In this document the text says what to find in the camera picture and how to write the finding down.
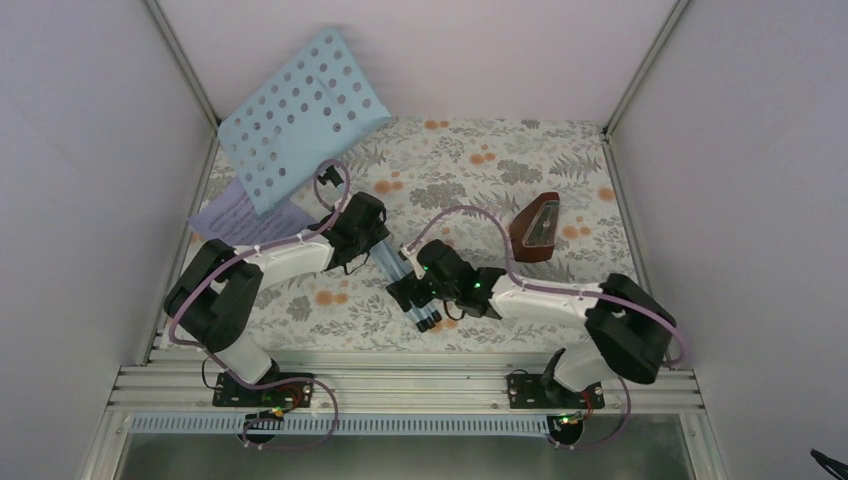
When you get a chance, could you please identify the brown wooden metronome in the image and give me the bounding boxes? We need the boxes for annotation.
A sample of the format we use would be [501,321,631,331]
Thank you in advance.
[508,191,560,263]

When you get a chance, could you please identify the clear plastic metronome cover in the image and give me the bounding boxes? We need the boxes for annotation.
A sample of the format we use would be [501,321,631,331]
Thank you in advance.
[522,200,559,248]

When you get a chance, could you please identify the lilac sheet music page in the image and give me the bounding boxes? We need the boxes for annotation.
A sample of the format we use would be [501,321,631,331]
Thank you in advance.
[188,179,315,246]

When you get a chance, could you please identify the light blue music stand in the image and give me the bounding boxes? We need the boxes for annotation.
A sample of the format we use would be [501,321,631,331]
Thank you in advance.
[217,26,444,334]

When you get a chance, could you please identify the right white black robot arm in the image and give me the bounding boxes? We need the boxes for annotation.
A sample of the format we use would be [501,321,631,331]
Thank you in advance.
[387,240,677,407]

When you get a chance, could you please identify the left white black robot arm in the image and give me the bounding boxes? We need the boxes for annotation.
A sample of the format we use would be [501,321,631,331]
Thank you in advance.
[163,192,389,405]

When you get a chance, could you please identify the floral patterned table mat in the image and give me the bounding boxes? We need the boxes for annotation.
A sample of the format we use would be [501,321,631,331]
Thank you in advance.
[173,113,657,355]

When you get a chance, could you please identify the black object bottom right corner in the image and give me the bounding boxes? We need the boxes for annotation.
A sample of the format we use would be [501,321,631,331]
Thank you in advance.
[810,449,848,480]

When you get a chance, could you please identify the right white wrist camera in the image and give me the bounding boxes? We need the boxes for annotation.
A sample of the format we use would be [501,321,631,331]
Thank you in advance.
[399,245,426,279]

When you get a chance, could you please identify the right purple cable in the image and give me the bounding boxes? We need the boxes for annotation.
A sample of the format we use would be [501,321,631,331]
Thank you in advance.
[402,205,690,452]

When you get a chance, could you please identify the purple cable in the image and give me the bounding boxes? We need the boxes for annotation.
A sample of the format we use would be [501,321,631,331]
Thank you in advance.
[165,158,354,391]
[402,205,690,452]

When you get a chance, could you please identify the light blue cable duct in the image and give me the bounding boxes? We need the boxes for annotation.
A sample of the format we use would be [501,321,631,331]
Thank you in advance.
[126,412,566,437]

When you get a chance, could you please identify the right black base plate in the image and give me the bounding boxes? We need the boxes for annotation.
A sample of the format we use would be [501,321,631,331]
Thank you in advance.
[505,370,606,410]

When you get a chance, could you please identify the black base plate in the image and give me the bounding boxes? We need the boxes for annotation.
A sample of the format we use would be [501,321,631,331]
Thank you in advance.
[211,373,315,411]
[505,370,606,410]

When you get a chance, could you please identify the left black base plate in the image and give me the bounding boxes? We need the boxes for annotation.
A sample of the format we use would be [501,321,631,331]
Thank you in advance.
[211,373,315,411]

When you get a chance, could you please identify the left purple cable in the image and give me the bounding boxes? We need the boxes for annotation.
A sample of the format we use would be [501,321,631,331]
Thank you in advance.
[165,158,354,391]

